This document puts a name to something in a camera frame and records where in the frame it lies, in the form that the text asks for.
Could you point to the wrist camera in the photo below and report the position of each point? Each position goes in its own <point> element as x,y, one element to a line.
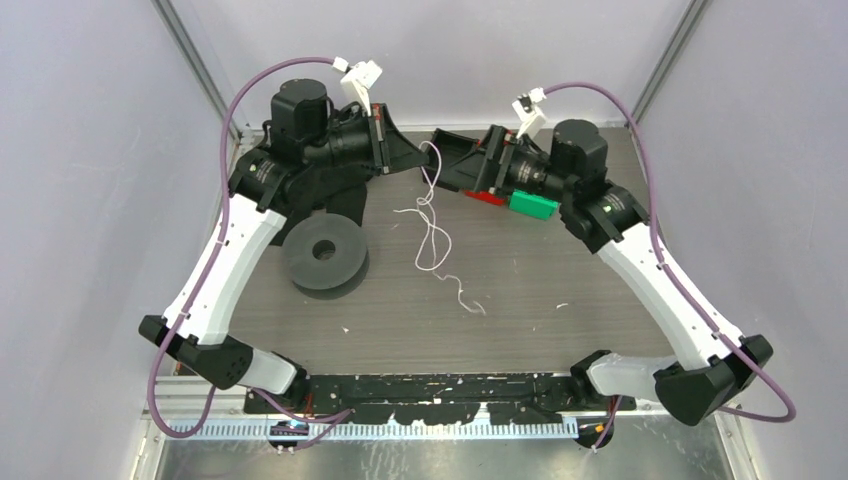
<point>577,146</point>
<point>301,109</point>

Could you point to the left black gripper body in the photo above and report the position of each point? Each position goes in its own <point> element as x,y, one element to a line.
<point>363,141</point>

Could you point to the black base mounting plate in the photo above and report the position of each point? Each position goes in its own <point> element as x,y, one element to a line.
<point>443,399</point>

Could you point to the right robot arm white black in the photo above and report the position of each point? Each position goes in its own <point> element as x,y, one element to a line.
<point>712,361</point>

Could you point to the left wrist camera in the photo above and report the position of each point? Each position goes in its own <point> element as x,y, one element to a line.
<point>301,109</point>

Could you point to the red plastic bin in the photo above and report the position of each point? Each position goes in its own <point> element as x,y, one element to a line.
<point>486,197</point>

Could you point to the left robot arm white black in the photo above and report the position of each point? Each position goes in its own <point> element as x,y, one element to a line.
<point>195,328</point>

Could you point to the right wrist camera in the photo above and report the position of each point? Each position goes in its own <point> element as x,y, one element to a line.
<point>577,146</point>

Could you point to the green plastic bin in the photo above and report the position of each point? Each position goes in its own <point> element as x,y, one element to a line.
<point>532,205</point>

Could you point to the black plastic bin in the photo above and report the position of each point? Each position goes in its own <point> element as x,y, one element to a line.
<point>457,162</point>

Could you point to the grey plastic cable spool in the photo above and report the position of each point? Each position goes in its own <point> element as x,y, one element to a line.
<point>326,256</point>

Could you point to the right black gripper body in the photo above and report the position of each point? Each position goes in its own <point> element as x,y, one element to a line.
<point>519,169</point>

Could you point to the black cloth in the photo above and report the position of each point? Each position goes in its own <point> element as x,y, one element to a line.
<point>348,202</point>

